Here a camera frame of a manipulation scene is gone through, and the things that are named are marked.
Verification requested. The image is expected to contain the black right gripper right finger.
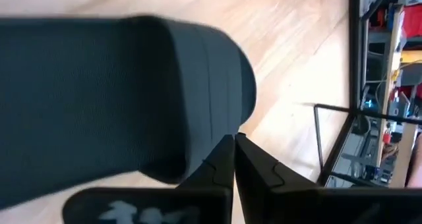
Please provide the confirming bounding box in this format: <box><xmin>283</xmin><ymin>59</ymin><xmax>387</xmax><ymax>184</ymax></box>
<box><xmin>234</xmin><ymin>132</ymin><xmax>319</xmax><ymax>224</ymax></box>

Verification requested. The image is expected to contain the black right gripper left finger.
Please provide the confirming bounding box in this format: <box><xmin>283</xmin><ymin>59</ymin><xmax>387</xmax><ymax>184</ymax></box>
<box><xmin>177</xmin><ymin>134</ymin><xmax>235</xmax><ymax>224</ymax></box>

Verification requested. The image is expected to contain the dark grey slide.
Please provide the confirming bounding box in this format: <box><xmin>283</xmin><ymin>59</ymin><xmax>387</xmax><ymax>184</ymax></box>
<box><xmin>0</xmin><ymin>14</ymin><xmax>258</xmax><ymax>211</ymax></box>

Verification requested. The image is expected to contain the thin black wire shelf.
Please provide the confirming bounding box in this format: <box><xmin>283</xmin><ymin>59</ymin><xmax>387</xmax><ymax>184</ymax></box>
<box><xmin>313</xmin><ymin>103</ymin><xmax>422</xmax><ymax>188</ymax></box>

